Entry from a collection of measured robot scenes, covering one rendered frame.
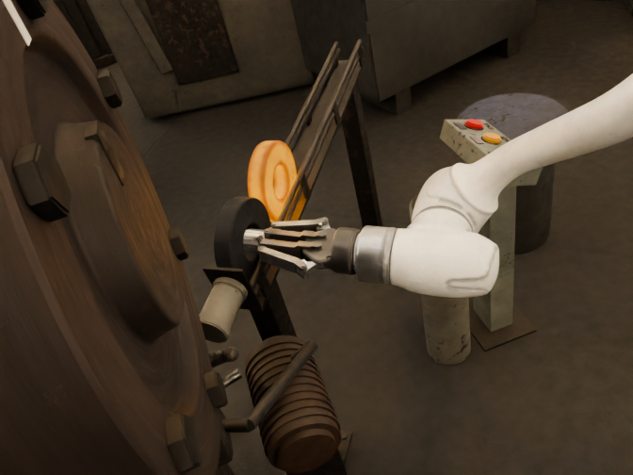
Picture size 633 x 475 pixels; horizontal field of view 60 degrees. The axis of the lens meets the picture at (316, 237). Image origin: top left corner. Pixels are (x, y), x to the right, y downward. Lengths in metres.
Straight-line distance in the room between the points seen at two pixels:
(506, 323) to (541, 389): 0.21
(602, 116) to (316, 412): 0.58
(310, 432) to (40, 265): 0.75
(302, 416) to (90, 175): 0.69
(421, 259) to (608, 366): 0.89
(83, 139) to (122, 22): 2.83
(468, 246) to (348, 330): 0.92
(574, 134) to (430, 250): 0.24
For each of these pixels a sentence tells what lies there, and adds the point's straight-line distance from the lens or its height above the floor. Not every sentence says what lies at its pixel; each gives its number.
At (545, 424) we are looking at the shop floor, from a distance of 1.49.
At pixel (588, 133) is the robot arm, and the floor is 0.89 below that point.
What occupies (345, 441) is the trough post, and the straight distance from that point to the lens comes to 1.48.
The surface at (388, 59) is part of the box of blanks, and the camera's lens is 2.55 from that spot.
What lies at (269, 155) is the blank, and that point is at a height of 0.79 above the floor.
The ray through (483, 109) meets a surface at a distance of 1.76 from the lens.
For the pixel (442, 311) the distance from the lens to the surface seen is 1.40.
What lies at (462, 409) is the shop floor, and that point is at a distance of 1.50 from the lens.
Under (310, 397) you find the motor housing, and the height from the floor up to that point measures 0.52.
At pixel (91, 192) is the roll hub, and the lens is 0.26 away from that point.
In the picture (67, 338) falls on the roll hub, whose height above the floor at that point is 1.17.
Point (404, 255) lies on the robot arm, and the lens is 0.82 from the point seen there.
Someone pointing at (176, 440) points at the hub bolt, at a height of 1.09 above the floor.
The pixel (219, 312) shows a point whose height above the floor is 0.69.
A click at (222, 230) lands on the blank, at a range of 0.89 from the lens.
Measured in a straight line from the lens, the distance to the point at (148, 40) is 3.08.
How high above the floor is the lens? 1.28
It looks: 39 degrees down
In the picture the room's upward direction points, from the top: 15 degrees counter-clockwise
